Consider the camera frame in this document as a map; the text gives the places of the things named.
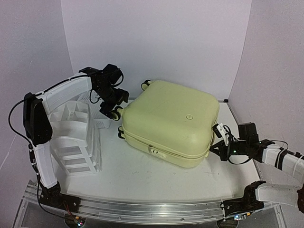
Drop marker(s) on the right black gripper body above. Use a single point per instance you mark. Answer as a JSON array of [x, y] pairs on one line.
[[241, 149]]

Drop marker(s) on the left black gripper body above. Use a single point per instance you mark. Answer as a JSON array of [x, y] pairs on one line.
[[111, 98]]

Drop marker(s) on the pale yellow hard-shell suitcase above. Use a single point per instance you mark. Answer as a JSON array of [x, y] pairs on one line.
[[171, 122]]

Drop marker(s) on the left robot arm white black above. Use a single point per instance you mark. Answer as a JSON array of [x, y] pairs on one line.
[[37, 107]]

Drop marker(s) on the white plastic drawer organizer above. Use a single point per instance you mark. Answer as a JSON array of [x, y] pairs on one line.
[[75, 142]]

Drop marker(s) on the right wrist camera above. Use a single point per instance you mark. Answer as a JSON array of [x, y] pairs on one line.
[[222, 131]]

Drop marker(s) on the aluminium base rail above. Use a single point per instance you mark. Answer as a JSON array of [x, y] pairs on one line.
[[95, 212]]

